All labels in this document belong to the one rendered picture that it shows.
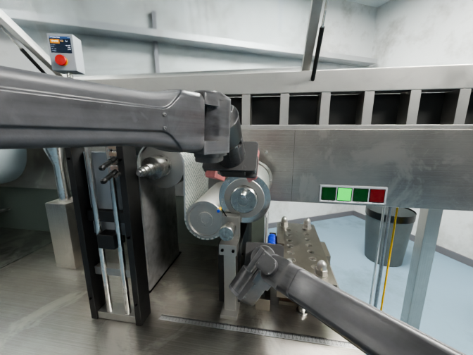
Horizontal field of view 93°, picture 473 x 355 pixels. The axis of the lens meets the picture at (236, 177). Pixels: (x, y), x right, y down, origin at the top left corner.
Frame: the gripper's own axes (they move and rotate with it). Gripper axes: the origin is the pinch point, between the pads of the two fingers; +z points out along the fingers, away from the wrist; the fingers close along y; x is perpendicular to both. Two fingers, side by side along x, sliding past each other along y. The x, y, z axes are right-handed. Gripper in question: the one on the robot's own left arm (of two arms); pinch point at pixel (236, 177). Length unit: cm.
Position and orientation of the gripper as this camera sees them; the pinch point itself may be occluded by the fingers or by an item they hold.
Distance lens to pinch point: 51.0
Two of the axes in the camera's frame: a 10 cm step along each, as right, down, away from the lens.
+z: 1.3, 4.7, 8.7
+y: 9.8, 0.4, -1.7
